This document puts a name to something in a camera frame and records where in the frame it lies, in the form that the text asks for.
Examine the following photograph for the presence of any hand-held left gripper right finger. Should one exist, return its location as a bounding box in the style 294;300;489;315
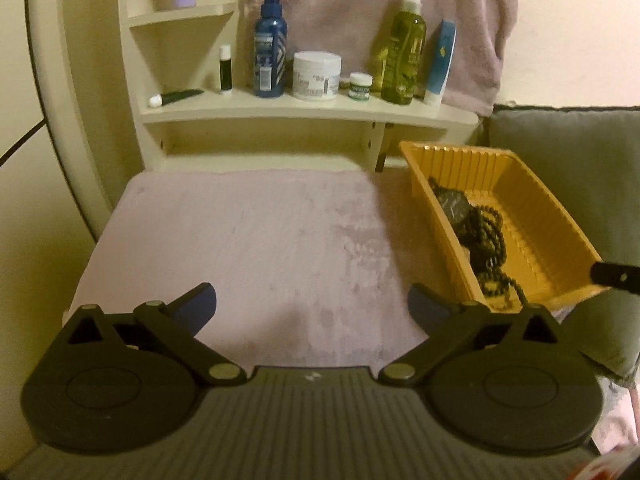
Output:
377;283;568;389

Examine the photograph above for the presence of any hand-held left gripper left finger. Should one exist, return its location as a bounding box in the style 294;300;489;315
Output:
61;282;245;389

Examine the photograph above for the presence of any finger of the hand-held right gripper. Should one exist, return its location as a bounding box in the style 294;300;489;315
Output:
590;260;640;295

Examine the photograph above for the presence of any yellow plastic tray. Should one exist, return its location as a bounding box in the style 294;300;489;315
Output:
398;141;614;314

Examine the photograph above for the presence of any dark bead necklace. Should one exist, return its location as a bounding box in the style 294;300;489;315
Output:
429;176;527;314

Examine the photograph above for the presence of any black looped wrist watch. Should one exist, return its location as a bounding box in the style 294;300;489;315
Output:
434;187;472;224

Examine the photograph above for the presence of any grey fleece table blanket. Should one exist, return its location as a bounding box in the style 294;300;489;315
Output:
62;167;503;367

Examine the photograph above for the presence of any grey green pillow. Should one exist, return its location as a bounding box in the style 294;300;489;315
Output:
486;104;640;392

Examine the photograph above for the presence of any pink patterned cloth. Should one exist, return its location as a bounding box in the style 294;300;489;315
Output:
594;374;640;452

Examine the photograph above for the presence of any red white object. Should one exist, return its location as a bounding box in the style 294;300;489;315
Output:
565;442;640;480

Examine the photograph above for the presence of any black tube with white cap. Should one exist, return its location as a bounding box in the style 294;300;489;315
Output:
148;89;205;109

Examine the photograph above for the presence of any cream wooden shelf unit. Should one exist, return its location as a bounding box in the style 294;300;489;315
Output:
27;0;482;221

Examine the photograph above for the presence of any small green white jar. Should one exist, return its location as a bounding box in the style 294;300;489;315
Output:
348;72;374;101

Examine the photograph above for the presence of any black white lip balm stick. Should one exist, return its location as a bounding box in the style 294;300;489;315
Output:
218;45;235;95

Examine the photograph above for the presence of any blue white tube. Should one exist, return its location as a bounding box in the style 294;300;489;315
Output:
422;19;458;108

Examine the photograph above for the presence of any green spray bottle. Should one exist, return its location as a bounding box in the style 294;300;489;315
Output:
381;0;428;106

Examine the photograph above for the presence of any white cream jar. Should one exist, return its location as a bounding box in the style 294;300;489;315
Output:
292;51;344;103

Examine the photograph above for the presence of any blue spray bottle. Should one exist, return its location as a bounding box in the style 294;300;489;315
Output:
252;0;290;99

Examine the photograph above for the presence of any grey hanging fleece blanket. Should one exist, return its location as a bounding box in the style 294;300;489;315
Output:
240;0;522;119

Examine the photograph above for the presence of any black cable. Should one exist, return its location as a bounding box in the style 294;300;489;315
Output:
0;114;49;164

